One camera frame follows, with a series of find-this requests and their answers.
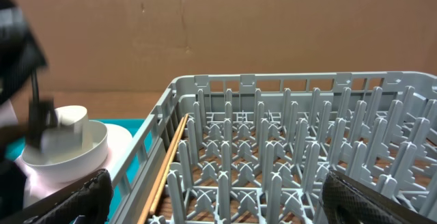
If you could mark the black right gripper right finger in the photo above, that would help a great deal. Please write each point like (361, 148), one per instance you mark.
(345, 201)

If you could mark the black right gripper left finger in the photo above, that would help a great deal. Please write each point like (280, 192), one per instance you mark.
(90, 203)

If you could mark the grey-white bowl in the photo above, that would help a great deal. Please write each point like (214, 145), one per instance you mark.
(70, 168)

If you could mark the cream plastic cup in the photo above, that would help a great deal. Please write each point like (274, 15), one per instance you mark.
(72, 134)

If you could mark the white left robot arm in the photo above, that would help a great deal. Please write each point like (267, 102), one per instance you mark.
(21, 57)

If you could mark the grey dishwasher rack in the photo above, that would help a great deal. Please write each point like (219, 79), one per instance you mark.
(257, 147)

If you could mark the large white plate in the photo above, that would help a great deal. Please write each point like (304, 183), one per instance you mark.
(44, 180)

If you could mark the wooden chopstick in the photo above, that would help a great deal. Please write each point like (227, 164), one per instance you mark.
(169, 169)
(145, 211)

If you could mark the teal serving tray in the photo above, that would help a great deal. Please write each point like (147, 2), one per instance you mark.
(136, 128)

